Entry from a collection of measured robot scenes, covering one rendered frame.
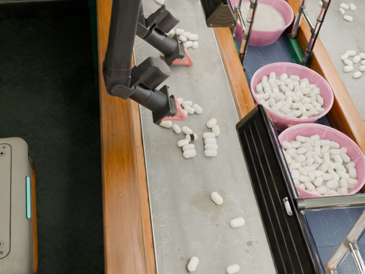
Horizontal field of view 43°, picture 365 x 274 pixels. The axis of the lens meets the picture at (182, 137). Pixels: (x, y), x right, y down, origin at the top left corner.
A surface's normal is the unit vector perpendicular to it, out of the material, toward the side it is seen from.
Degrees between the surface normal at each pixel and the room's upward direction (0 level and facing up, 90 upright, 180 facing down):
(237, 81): 0
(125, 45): 93
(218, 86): 0
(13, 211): 6
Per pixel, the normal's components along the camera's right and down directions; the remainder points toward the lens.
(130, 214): 0.08, -0.66
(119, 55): 0.22, 0.72
